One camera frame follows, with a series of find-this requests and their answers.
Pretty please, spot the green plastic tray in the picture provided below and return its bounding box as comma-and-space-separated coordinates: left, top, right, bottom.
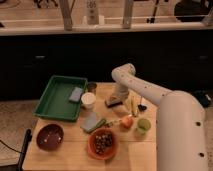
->
34, 75, 87, 122

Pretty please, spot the green cup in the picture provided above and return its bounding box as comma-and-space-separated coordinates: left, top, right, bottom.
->
136, 118, 151, 135

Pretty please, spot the orange carrot toy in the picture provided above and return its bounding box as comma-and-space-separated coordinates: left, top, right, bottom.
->
120, 116, 133, 129

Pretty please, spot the small fork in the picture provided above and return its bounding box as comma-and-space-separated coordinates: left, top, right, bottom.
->
105, 119, 121, 127

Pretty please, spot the black and white spoon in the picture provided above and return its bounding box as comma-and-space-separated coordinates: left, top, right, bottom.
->
138, 96, 147, 112

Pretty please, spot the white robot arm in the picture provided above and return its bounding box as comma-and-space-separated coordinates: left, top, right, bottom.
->
111, 63, 208, 171

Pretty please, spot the white cup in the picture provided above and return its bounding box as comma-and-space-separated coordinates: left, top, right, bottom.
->
81, 92, 96, 109

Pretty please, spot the green cucumber toy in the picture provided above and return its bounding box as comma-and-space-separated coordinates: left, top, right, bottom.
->
87, 119, 107, 134

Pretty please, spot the dark metal cup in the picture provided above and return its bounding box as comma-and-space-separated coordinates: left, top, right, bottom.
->
87, 82, 97, 93

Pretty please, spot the black and tan eraser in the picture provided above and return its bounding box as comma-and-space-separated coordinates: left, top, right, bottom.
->
105, 100, 123, 108

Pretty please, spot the purple bowl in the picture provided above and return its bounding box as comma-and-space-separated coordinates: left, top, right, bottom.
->
36, 124, 64, 151

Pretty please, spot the orange bowl with nuts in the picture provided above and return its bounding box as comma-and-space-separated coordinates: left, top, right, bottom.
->
87, 128, 118, 160

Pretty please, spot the white remote device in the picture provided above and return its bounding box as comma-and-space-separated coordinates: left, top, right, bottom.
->
86, 0, 99, 25

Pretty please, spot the black pole left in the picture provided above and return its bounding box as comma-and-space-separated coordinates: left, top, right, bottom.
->
17, 129, 32, 171

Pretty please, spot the grey sponge in tray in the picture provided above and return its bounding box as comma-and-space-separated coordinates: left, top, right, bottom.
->
69, 87, 83, 102

